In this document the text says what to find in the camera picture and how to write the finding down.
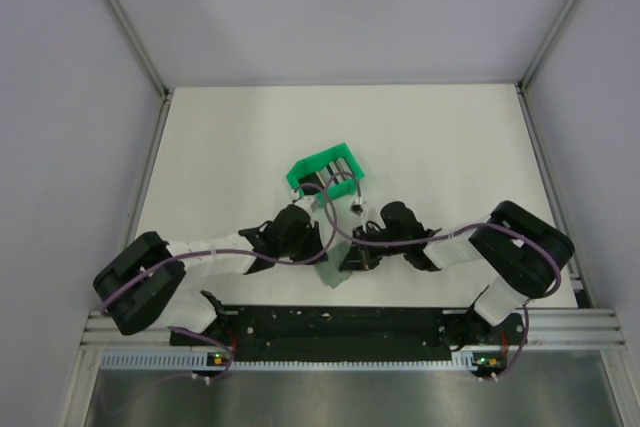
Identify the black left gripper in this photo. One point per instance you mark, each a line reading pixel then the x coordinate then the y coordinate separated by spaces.
pixel 315 245

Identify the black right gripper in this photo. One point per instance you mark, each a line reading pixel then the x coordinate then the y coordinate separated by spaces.
pixel 359 257

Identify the sage green leather card holder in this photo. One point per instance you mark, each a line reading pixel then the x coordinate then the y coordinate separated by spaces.
pixel 329 270

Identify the green plastic card bin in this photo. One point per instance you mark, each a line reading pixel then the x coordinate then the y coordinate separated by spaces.
pixel 305 171

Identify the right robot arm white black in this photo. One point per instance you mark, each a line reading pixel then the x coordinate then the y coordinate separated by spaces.
pixel 526 253

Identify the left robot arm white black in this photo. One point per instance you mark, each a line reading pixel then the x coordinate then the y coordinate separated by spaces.
pixel 157 283

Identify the stack of cards in bin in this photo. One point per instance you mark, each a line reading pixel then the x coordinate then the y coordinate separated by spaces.
pixel 335 172

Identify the metal sheet panel front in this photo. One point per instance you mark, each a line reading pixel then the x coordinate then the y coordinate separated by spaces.
pixel 543 389

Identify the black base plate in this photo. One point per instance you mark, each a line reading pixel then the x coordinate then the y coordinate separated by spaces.
pixel 356 334

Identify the aluminium frame post right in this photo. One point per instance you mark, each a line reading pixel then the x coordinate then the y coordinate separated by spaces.
pixel 550 39

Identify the aluminium frame post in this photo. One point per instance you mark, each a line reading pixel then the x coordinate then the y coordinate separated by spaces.
pixel 550 39
pixel 136 46

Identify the aluminium frame rail front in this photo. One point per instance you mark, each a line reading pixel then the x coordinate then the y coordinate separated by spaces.
pixel 549 329

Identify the aluminium frame post left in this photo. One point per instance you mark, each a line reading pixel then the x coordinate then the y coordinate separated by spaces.
pixel 136 46

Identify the white slotted cable duct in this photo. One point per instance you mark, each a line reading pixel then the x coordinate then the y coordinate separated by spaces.
pixel 206 362

